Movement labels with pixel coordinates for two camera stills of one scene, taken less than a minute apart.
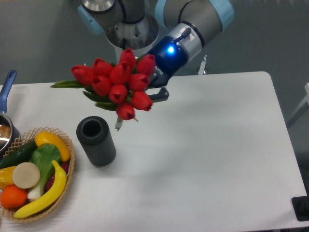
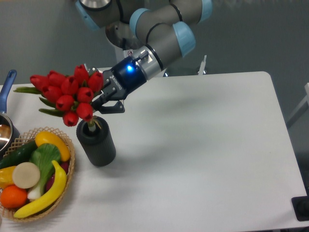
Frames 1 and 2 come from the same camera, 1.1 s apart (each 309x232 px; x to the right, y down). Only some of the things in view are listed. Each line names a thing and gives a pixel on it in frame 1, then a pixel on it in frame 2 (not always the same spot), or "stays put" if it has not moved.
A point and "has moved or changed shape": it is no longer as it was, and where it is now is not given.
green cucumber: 21,154 stays put
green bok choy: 44,155 stays put
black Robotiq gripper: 170,56 to 124,77
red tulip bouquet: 119,87 has moved or changed shape
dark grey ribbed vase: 96,139 stays put
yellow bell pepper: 6,179 stays put
